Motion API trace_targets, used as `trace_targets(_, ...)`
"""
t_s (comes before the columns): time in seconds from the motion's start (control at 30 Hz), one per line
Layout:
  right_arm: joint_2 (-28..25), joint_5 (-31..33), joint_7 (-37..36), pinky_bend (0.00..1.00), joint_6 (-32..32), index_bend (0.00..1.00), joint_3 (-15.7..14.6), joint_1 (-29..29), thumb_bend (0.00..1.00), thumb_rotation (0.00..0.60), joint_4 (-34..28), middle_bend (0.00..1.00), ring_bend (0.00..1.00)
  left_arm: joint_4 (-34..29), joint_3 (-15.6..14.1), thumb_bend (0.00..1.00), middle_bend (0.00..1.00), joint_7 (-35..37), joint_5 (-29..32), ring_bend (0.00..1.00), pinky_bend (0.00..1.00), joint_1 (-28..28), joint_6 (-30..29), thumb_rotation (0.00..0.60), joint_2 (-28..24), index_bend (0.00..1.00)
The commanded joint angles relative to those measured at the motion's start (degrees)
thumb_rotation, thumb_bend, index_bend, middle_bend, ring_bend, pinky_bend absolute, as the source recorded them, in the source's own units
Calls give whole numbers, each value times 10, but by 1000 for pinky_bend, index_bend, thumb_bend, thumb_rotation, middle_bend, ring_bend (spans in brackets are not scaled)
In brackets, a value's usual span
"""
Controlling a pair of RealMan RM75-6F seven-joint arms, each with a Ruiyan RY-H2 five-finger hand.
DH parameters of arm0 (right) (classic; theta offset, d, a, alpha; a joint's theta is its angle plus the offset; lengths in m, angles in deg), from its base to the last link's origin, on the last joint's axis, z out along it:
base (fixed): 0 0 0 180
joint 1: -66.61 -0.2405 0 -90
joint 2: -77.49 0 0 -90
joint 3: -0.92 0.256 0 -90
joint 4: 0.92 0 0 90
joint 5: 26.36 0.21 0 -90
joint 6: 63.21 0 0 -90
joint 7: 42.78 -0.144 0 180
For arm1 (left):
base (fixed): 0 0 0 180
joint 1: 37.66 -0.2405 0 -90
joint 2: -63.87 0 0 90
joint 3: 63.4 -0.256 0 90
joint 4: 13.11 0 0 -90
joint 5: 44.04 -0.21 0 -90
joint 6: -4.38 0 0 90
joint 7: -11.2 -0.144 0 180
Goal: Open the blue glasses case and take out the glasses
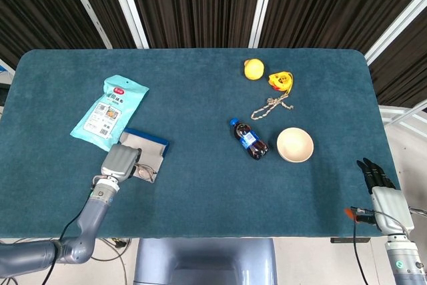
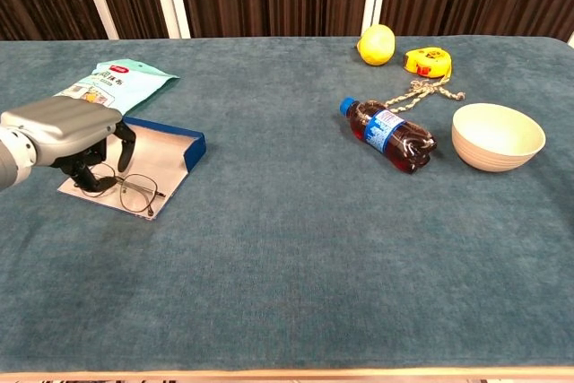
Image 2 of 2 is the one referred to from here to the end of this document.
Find thin metal frame eyeglasses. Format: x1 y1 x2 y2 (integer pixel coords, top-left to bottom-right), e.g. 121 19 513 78
79 162 167 217

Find cream bowl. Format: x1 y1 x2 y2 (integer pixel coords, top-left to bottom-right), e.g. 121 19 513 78
450 102 547 173

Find cola bottle blue label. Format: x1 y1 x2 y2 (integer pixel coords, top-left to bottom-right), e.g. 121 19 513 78
339 96 439 176

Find beige braided rope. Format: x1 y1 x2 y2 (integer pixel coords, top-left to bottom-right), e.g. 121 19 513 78
384 74 466 115

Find yellow tape measure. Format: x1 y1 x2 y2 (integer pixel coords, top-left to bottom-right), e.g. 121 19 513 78
403 46 453 79

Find teal table cloth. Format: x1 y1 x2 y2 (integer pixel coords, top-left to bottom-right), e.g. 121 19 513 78
0 35 574 375

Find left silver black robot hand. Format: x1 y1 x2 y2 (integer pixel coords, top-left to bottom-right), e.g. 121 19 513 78
0 95 137 192

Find teal wipes packet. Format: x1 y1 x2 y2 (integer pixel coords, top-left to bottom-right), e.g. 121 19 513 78
53 57 180 116

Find blue printed glasses case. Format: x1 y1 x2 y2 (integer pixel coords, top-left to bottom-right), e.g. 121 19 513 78
57 116 206 221

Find yellow lemon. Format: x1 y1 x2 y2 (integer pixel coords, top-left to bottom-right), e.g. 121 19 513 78
356 23 397 67

